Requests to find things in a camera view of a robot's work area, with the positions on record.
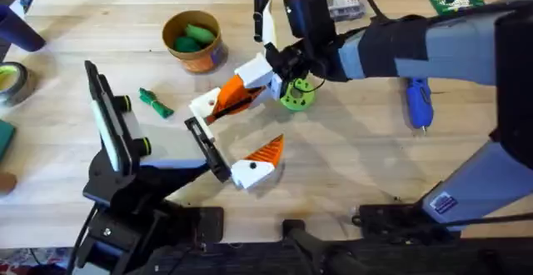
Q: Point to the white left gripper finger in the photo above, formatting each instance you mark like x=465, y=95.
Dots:
x=205, y=102

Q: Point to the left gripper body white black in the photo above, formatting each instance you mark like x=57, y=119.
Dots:
x=170, y=143

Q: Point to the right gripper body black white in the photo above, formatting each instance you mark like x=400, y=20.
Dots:
x=300, y=60

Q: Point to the white orange left gripper finger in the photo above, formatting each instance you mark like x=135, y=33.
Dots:
x=252, y=174

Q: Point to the white orange right gripper finger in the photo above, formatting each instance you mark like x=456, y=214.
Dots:
x=277, y=87
x=253, y=71

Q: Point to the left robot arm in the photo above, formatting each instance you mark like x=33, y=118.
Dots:
x=125, y=191

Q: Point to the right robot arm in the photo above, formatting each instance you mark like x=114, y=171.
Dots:
x=458, y=50

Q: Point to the blue electric screwdriver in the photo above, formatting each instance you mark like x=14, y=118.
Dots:
x=418, y=104

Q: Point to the green disc with holes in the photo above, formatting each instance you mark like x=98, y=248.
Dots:
x=306, y=100

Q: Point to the brown tub with green toys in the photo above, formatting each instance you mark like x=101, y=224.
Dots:
x=197, y=56

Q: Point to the black upright plate right wrist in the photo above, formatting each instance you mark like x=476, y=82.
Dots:
x=261, y=12

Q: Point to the black upright plate wrist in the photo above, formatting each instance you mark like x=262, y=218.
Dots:
x=261, y=12
x=109, y=129

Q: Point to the black upright plate left wrist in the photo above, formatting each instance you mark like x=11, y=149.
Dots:
x=109, y=129

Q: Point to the black tape roll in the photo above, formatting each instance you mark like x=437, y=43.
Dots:
x=21, y=85

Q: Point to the dark green flat pad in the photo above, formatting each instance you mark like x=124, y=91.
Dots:
x=5, y=139

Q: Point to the green board with toy blocks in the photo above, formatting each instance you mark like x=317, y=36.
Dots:
x=456, y=2

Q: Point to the brown round disc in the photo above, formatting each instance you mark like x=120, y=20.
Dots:
x=6, y=182

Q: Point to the dark blue cylinder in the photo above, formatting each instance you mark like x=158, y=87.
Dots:
x=18, y=31

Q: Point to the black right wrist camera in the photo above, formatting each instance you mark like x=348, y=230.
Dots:
x=310, y=12

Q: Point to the black stand post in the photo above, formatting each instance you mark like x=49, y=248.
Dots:
x=300, y=235

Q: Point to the black rail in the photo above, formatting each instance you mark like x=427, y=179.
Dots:
x=416, y=258

